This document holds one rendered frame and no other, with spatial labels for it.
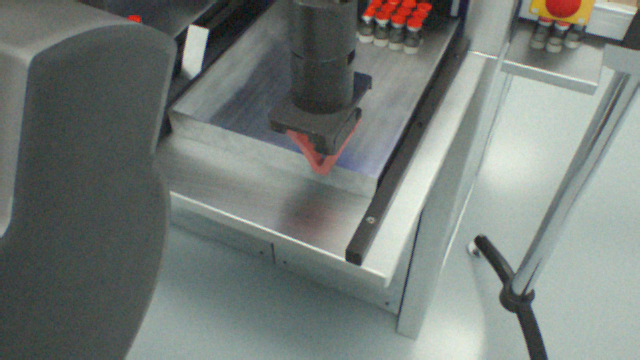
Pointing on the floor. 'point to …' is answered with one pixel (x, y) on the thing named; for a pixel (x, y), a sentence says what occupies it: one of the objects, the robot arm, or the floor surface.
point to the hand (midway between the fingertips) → (321, 166)
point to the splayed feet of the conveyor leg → (481, 246)
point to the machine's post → (454, 163)
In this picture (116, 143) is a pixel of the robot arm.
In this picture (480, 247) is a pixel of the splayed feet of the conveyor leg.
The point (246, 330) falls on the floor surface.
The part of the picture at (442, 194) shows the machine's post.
